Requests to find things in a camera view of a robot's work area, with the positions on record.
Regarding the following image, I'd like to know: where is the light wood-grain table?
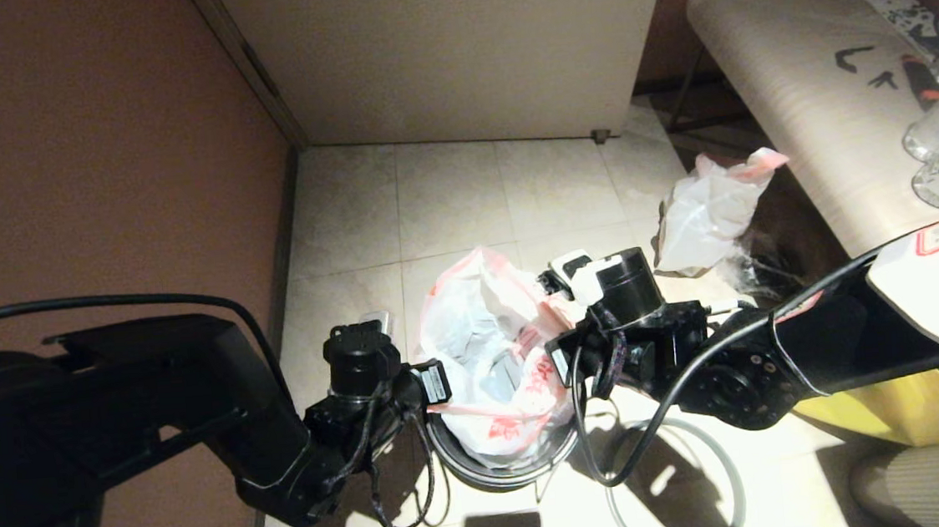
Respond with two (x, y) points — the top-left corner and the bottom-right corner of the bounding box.
(685, 0), (939, 271)

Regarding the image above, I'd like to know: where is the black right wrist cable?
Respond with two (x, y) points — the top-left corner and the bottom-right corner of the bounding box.
(561, 252), (901, 490)

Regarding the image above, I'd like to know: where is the dark metal table leg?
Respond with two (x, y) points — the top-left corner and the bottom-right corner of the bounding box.
(658, 48), (715, 136)

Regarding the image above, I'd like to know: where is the grey bin ring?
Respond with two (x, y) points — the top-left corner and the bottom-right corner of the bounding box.
(599, 412), (749, 527)

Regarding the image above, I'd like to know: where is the black and red marker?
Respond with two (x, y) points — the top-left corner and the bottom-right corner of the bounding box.
(897, 53), (939, 114)

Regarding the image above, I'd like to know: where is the black left upper arm cable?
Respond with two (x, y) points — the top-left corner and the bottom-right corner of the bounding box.
(0, 280), (294, 418)

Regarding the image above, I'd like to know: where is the white cabinet panel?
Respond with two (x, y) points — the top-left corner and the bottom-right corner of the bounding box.
(212, 0), (684, 170)

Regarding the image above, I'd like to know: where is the printed white card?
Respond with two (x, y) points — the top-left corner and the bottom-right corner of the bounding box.
(864, 0), (939, 65)

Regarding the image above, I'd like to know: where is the black trash bin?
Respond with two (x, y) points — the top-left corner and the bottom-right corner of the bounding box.
(425, 396), (585, 496)

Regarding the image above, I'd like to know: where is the crumpled clear plastic wrap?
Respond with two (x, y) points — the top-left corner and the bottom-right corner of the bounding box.
(716, 241), (812, 305)

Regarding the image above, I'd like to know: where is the used white bin liner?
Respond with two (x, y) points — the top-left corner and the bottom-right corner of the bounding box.
(644, 146), (798, 281)

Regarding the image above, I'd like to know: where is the yellow tote bag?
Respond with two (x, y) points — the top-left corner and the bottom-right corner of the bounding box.
(791, 365), (939, 458)

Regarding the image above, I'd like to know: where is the clear red-print plastic bag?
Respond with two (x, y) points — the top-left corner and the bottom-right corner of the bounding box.
(410, 238), (596, 475)

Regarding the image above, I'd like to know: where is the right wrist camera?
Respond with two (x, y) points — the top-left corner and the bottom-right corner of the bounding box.
(535, 244), (667, 336)

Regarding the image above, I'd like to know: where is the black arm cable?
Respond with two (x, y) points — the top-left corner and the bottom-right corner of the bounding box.
(0, 280), (294, 418)
(360, 407), (451, 527)

